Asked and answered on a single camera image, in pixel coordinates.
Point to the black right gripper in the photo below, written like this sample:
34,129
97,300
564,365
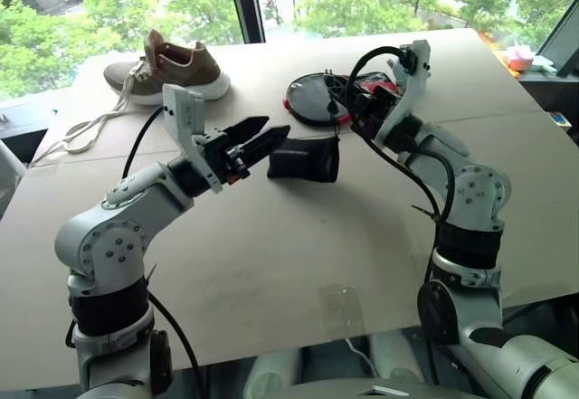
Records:
380,105

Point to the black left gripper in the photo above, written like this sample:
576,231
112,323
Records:
221,159

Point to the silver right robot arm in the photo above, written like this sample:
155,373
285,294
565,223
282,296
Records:
479,191

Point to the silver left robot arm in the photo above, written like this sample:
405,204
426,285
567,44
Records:
122,236

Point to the black and red racket cover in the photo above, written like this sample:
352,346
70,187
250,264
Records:
312,100

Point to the brown sneaker with white sole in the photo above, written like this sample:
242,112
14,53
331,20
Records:
181,66

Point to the pink box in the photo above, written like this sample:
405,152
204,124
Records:
521,59

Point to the light blue object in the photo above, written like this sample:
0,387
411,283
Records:
546,64

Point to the black side table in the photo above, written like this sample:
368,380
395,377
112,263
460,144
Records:
549,93

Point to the white rounded robot leg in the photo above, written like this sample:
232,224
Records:
395,356
276,372

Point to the grey robot torso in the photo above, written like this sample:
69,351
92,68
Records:
344,391

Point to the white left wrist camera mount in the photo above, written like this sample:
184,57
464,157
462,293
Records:
190,118

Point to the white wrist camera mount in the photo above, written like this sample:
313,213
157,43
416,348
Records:
414,87
190,118

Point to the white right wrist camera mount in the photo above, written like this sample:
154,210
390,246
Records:
414,87

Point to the black window frame post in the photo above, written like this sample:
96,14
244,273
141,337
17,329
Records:
244,3

